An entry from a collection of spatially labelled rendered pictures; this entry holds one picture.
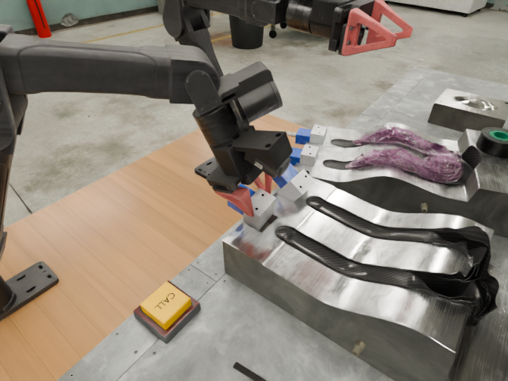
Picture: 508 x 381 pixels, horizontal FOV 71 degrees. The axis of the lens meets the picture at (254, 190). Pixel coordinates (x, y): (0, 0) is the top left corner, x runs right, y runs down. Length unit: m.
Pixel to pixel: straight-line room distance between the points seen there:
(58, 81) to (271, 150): 0.27
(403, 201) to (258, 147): 0.45
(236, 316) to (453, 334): 0.33
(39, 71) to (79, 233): 0.45
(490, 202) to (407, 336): 0.42
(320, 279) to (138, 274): 0.35
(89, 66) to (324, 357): 0.52
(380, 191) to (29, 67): 0.68
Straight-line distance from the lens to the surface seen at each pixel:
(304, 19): 0.68
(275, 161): 0.49
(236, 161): 0.53
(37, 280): 0.79
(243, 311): 0.65
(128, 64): 0.48
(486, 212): 0.88
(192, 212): 0.83
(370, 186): 0.83
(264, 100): 0.52
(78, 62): 0.48
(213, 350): 0.62
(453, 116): 1.28
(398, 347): 0.56
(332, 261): 0.63
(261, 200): 0.63
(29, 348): 0.72
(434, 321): 0.53
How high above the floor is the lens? 1.35
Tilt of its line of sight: 39 degrees down
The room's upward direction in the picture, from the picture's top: straight up
